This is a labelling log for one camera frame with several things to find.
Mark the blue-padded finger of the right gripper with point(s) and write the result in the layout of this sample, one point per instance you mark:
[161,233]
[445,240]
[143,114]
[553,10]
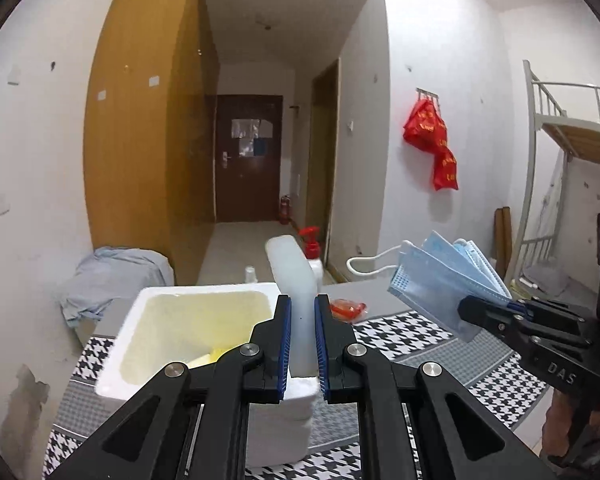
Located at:
[535,306]
[504,325]

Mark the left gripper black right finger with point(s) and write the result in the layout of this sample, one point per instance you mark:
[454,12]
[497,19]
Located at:
[414,422]

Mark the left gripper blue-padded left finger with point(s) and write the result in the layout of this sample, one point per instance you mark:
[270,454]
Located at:
[191,423]

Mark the yellow foam fruit net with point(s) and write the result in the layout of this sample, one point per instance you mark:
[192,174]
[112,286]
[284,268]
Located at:
[207,358]

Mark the blue surgical masks stack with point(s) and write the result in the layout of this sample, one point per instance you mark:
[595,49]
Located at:
[434,277]

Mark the person's right hand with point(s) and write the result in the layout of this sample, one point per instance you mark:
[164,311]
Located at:
[555,440]

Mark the houndstooth table runner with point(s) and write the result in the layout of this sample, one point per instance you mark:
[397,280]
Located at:
[192,423]

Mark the white styrofoam box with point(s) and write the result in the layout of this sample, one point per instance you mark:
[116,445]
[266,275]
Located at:
[180,323]

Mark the red snack packet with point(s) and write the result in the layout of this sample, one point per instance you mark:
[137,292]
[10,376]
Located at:
[347,310]

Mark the light blue cloth cover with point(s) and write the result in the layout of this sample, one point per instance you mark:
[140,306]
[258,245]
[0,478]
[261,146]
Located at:
[107,275]

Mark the red fire extinguisher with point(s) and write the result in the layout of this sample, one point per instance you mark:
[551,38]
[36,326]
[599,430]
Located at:
[284,209]

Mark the red cloth bags on hook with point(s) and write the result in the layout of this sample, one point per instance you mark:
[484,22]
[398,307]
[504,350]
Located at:
[426,130]

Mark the papers on door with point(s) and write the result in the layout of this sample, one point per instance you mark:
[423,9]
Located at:
[252,136]

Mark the dark brown entrance door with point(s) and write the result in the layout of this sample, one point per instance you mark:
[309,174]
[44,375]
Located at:
[247,189]

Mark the wooden wardrobe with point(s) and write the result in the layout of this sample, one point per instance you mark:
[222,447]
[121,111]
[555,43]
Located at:
[148,131]

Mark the white metal bunk bed frame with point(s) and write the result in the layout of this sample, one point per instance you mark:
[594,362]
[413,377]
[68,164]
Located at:
[557,200]

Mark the wooden side door frame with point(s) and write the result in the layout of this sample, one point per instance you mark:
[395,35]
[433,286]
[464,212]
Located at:
[320,182]

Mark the white wall switch plate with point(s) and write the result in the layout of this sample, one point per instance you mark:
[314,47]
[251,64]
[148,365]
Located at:
[14,76]

